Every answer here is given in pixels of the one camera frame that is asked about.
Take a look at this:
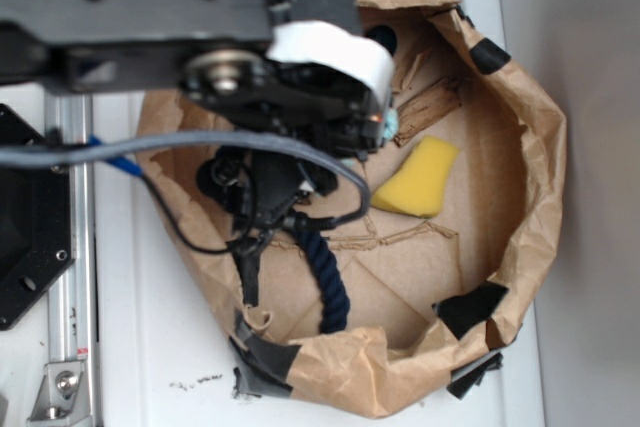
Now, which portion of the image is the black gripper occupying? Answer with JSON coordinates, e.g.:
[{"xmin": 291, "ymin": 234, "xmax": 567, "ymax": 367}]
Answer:
[{"xmin": 181, "ymin": 0, "xmax": 394, "ymax": 157}]

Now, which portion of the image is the light blue cloth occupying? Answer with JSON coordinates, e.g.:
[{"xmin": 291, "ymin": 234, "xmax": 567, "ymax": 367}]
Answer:
[{"xmin": 382, "ymin": 107, "xmax": 399, "ymax": 144}]

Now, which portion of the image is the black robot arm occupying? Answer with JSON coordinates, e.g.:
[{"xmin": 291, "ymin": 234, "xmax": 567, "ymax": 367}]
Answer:
[{"xmin": 1, "ymin": 0, "xmax": 394, "ymax": 156}]

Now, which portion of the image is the dark green oblong object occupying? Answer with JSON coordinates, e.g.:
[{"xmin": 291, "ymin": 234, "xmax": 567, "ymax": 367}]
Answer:
[{"xmin": 365, "ymin": 25, "xmax": 398, "ymax": 56}]

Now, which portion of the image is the brown wood piece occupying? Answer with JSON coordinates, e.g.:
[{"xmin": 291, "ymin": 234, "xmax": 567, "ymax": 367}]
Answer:
[{"xmin": 393, "ymin": 77, "xmax": 462, "ymax": 147}]

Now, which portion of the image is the yellow sponge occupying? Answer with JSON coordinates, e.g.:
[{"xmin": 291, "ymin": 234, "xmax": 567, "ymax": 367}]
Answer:
[{"xmin": 371, "ymin": 136, "xmax": 459, "ymax": 218}]

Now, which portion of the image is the brown paper bag tray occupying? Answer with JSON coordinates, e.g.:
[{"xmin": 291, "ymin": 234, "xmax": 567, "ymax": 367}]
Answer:
[{"xmin": 169, "ymin": 0, "xmax": 567, "ymax": 418}]

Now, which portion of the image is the black camera with mount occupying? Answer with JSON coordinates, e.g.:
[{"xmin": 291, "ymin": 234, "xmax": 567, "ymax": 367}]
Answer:
[{"xmin": 195, "ymin": 145, "xmax": 341, "ymax": 258}]

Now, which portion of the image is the blue cable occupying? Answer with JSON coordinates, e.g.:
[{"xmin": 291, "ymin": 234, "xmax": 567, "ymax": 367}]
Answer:
[{"xmin": 88, "ymin": 134, "xmax": 146, "ymax": 179}]

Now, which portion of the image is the navy blue rope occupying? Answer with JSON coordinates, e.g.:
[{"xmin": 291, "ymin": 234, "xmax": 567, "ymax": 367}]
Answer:
[{"xmin": 288, "ymin": 226, "xmax": 351, "ymax": 334}]

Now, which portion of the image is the aluminium extrusion rail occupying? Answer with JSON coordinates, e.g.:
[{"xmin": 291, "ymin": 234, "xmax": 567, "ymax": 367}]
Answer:
[{"xmin": 43, "ymin": 91, "xmax": 103, "ymax": 427}]

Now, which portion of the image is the grey cable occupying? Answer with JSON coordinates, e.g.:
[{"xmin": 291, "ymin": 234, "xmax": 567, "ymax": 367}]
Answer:
[{"xmin": 0, "ymin": 129, "xmax": 372, "ymax": 231}]

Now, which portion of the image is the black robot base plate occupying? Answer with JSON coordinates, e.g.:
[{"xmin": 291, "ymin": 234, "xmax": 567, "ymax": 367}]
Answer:
[{"xmin": 0, "ymin": 102, "xmax": 77, "ymax": 332}]

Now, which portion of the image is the metal corner bracket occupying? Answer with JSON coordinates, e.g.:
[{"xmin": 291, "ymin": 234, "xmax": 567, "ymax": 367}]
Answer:
[{"xmin": 26, "ymin": 360, "xmax": 92, "ymax": 426}]

